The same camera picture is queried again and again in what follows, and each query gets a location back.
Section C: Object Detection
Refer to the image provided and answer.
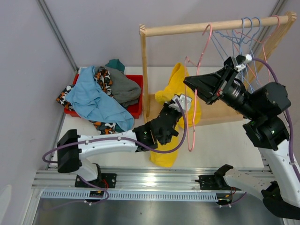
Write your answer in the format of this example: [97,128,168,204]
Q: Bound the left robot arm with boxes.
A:
[57,101,184,188]

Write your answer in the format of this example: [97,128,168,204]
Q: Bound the camouflage patterned shorts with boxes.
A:
[56,67,116,135]

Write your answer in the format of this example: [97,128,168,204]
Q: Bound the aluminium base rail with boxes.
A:
[31,167,217,192]

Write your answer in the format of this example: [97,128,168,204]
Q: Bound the dark green shorts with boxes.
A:
[105,59,125,73]

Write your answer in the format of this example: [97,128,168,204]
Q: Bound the blue hanger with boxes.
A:
[211,31,232,61]
[246,17,261,92]
[231,17,253,54]

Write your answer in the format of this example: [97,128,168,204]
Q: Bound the light blue shorts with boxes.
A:
[65,66,134,131]

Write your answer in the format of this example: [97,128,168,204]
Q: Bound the white slotted cable duct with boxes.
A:
[41,189,218,202]

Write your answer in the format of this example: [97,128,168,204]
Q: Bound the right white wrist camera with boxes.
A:
[233,54,253,72]

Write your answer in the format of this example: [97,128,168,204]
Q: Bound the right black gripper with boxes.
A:
[184,65,261,120]

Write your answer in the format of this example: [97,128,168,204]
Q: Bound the red plastic bin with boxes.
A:
[64,74,143,119]

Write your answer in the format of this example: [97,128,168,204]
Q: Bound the wooden clothes rack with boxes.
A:
[139,11,297,126]

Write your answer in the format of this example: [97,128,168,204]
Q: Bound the yellow shorts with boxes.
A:
[150,62,202,167]

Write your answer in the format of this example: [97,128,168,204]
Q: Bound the grey shorts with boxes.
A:
[105,66,141,107]

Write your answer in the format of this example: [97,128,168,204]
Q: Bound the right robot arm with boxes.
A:
[184,54,300,220]

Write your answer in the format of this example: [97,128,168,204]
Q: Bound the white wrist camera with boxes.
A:
[169,94,192,112]
[233,54,253,72]

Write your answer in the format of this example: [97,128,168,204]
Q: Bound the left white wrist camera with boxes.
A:
[169,94,192,112]

